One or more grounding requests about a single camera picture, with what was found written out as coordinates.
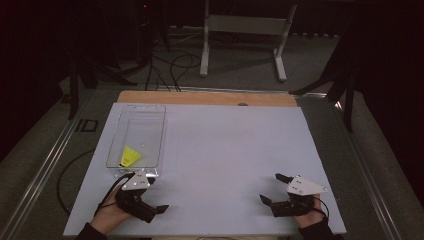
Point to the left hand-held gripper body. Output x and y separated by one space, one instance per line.
135 200

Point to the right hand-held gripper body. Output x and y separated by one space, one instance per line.
293 205

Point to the yellow plastic shuttlecock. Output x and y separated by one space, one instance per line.
129 156

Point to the clear plastic container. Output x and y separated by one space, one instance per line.
143 126

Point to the person's right hand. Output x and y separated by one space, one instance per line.
310 220

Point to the person's left hand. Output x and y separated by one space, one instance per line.
108 218

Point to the black stand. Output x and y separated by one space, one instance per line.
73 93
348 100

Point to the white metal stand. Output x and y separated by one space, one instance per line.
246 25

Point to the metal floor rail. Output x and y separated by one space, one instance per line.
370 180
40 170

